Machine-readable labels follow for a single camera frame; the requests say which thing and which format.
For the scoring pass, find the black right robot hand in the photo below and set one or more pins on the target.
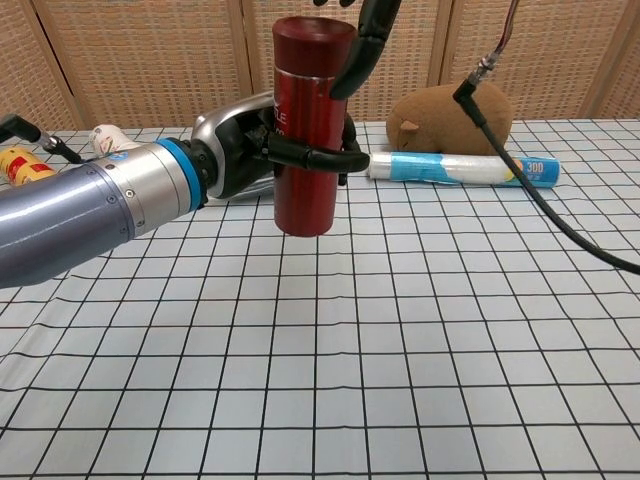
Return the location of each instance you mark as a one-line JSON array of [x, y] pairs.
[[367, 45]]

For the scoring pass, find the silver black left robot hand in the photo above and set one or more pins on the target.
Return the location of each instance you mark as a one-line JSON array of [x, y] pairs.
[[230, 150]]

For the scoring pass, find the red metal thermos bottle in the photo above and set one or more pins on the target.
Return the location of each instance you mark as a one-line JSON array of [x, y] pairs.
[[305, 100]]

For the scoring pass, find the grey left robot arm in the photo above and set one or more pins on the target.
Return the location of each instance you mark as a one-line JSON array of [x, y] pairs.
[[85, 215]]

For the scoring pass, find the white black-grid tablecloth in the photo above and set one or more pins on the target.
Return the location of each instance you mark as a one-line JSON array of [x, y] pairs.
[[350, 340]]

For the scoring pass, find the brown capybara plush toy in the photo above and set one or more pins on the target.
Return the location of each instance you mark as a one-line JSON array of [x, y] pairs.
[[440, 122]]

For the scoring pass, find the woven bamboo folding screen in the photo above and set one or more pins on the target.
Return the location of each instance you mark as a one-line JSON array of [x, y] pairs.
[[150, 60]]

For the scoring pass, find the blue plastic bag roll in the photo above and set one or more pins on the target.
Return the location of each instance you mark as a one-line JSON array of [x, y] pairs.
[[440, 167]]

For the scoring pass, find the yellow plastic bottle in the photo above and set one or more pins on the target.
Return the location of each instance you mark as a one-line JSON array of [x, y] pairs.
[[22, 167]]

